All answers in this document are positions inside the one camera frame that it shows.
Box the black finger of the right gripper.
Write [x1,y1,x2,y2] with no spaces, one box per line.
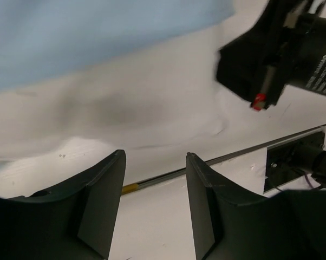
[216,1,285,111]

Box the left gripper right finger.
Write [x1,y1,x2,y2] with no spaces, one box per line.
[186,153,326,260]

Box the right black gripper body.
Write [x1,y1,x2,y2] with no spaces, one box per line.
[263,1,326,108]

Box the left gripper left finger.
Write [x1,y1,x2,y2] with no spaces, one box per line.
[0,150,126,259]

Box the white pillow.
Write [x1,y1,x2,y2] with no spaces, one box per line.
[0,16,326,164]

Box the light blue pillowcase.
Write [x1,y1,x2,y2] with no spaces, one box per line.
[0,1,234,92]

